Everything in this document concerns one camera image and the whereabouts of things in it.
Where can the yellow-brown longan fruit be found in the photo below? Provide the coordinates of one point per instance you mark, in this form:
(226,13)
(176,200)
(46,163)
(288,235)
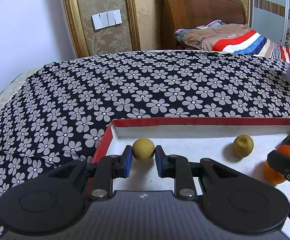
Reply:
(243,145)
(143,149)

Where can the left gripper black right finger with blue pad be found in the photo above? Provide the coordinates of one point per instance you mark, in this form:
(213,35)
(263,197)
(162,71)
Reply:
(178,168)

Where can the red shallow box tray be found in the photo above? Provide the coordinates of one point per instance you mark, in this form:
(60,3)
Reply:
(148,210)

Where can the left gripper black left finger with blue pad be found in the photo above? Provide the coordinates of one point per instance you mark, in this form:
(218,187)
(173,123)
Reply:
(108,168)

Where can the large orange tangerine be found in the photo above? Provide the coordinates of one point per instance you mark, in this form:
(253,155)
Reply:
(271,175)

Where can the white wall switch panel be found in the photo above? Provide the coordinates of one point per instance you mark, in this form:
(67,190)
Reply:
(106,19)

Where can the striped folded blanket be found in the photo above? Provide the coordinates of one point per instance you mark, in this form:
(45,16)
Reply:
(231,38)

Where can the glass wardrobe sliding door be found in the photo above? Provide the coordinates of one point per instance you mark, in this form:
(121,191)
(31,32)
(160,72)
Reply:
(271,18)

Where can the gold wall frame moulding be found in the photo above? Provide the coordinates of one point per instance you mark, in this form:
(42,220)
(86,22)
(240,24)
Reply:
(87,41)

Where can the brown wooden headboard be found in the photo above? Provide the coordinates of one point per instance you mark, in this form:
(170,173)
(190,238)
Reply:
(188,14)

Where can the black white floral tablecloth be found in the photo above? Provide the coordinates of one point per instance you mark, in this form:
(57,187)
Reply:
(60,113)

